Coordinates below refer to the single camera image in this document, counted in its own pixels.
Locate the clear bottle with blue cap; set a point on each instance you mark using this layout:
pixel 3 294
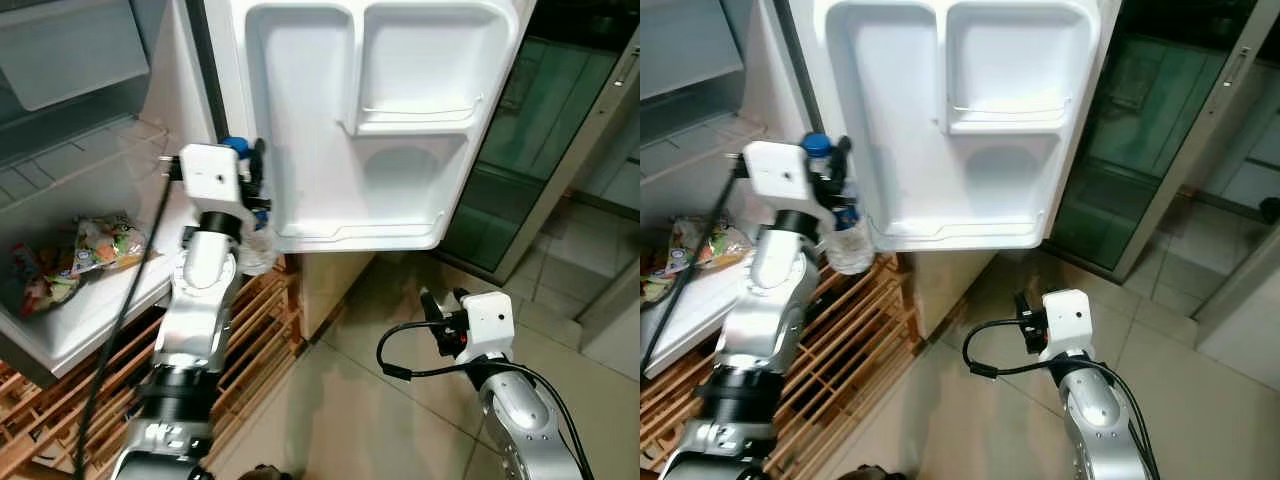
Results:
pixel 260 252
pixel 852 250

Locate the wooden slatted rack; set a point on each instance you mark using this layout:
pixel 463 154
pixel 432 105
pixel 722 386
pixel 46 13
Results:
pixel 860 340
pixel 260 320

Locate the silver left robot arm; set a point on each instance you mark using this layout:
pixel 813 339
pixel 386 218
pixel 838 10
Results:
pixel 770 300
pixel 200 300

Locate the fridge door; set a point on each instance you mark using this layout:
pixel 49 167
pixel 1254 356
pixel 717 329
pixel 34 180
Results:
pixel 990 170
pixel 400 170

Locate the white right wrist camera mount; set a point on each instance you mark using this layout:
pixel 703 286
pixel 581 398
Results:
pixel 490 325
pixel 1068 322

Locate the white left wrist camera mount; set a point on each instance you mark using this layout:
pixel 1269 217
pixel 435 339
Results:
pixel 210 178
pixel 775 175

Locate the green glass door cabinet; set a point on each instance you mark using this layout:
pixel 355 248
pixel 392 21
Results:
pixel 1150 120
pixel 540 120

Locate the white fridge body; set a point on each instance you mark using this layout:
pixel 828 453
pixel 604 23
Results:
pixel 690 130
pixel 70 150

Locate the red and green snack packet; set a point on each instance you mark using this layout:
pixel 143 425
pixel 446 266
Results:
pixel 660 285
pixel 40 285

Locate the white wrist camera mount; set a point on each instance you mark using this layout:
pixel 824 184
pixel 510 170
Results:
pixel 210 178
pixel 775 175
pixel 1068 322
pixel 490 325

